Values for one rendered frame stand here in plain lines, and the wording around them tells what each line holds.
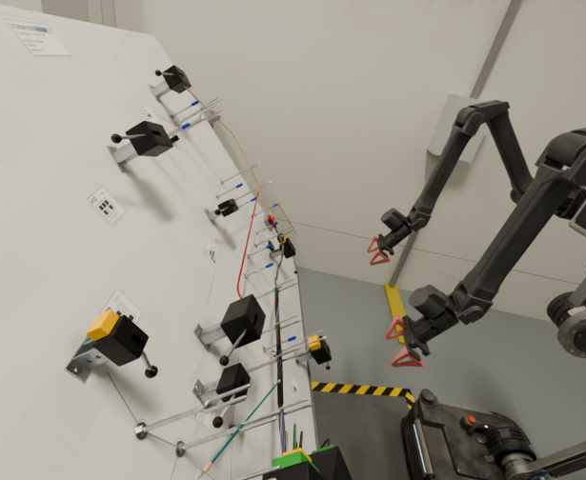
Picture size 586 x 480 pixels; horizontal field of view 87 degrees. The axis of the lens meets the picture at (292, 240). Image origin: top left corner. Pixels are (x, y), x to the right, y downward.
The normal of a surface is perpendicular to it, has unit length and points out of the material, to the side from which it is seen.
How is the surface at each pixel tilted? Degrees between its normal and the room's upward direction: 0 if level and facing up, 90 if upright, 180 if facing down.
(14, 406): 53
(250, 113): 90
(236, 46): 90
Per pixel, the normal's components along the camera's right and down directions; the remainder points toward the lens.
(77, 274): 0.89, -0.41
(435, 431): 0.18, -0.85
